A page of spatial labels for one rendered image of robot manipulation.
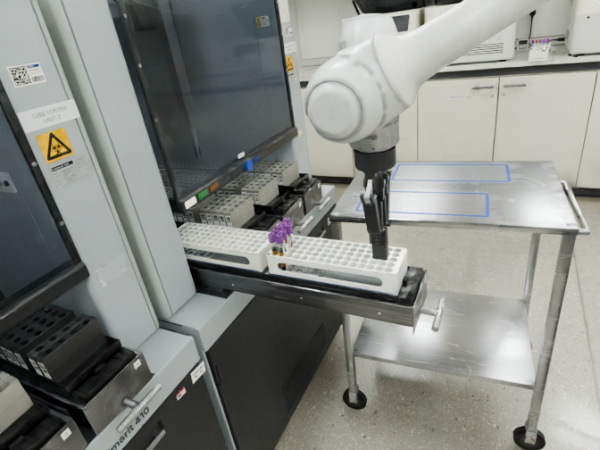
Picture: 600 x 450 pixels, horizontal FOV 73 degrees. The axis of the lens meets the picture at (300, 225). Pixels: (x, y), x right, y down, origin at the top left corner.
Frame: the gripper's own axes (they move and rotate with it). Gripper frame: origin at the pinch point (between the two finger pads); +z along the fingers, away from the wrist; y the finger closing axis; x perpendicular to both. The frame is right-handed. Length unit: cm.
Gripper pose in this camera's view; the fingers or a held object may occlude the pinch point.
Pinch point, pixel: (379, 242)
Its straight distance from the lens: 84.0
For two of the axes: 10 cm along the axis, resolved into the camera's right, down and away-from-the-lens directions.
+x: 8.9, 0.9, -4.4
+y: -4.3, 4.7, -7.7
